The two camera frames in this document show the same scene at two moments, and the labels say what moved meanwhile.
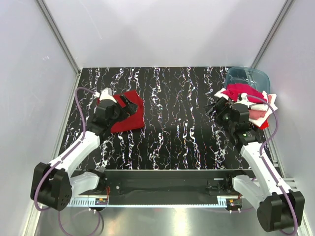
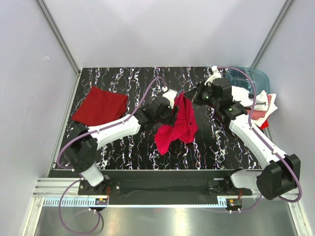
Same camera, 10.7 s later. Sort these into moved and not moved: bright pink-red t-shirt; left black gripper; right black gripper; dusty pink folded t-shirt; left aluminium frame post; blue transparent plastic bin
Moved: bright pink-red t-shirt; left black gripper; right black gripper
Not moved: left aluminium frame post; blue transparent plastic bin; dusty pink folded t-shirt
